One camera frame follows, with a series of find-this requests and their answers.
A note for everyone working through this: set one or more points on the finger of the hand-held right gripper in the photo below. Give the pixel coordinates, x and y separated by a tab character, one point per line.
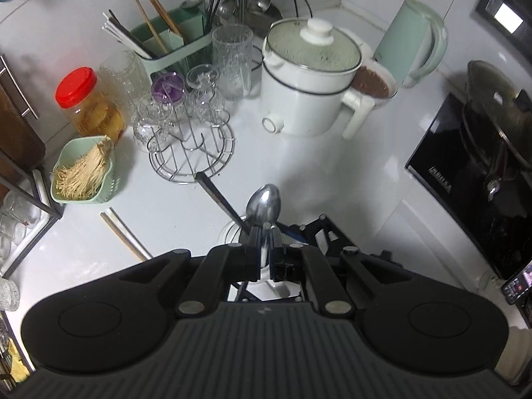
309	228

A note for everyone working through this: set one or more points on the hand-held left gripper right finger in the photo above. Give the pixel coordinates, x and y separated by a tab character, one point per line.
277	249

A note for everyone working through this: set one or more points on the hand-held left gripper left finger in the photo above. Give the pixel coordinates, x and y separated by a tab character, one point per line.
251	249

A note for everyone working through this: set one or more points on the white ceramic mug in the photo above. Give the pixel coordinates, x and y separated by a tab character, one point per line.
227	235

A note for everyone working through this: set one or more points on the metal spoon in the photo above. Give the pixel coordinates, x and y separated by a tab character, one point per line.
264	205

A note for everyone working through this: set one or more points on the white electric cooking pot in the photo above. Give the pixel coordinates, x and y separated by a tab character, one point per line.
299	108

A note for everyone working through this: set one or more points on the black induction cooktop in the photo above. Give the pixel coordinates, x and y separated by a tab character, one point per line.
449	166

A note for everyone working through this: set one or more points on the green plastic basket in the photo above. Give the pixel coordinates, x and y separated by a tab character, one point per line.
110	187

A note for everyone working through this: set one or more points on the bowl of red beans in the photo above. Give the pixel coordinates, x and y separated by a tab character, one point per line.
372	85

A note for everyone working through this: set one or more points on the cluster of clear glass cups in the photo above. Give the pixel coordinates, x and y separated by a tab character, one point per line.
203	91

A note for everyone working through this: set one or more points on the glass jar purple lid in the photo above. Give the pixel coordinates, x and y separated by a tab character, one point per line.
166	89

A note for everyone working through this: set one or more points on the textured glass mug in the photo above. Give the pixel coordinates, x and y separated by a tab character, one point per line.
232	62
8	295

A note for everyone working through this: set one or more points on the pile of wooden toothpicks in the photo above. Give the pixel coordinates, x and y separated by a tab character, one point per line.
83	170

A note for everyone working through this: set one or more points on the glass pot lid white knob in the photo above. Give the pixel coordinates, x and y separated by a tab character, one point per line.
320	31

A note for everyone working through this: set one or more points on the mint green electric kettle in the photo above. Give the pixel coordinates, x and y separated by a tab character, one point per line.
399	41

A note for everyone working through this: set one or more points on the black metal dish rack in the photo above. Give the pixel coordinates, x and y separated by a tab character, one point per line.
49	197

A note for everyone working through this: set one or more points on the textured glass tumbler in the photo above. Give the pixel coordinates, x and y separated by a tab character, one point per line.
124	75

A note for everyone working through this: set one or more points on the smartphone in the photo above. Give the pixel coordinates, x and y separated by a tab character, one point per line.
519	284

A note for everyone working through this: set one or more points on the green utensil holder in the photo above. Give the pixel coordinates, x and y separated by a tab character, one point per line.
166	43

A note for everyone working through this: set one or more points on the white drain tray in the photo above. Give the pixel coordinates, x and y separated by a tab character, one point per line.
38	183

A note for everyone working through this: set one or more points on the dark wok with lid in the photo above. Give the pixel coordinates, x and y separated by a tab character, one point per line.
490	91

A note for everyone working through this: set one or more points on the small drinking glass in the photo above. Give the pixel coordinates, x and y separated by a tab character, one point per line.
10	230
23	210
4	249

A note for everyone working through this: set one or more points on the metal ladle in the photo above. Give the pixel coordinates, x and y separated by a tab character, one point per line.
191	2

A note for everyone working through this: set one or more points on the wooden cutting board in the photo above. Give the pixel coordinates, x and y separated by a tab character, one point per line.
20	141

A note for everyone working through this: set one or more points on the yellow cloth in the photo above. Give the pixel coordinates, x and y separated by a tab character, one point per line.
18	365

